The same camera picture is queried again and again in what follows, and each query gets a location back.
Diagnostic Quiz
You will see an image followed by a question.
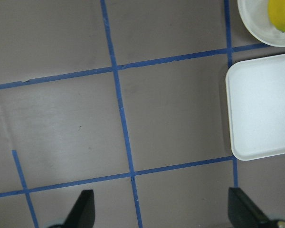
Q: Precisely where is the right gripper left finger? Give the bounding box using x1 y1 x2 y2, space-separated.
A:
62 190 95 228

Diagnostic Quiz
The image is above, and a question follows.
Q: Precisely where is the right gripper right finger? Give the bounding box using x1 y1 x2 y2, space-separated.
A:
228 188 276 228

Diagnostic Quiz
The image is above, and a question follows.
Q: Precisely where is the yellow lemon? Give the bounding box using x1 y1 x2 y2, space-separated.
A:
267 0 285 33

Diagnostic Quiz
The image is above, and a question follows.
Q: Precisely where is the white rectangular tray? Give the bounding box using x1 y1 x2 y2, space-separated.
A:
225 54 285 161

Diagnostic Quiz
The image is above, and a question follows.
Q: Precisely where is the round white plate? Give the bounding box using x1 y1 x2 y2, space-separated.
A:
237 0 285 47

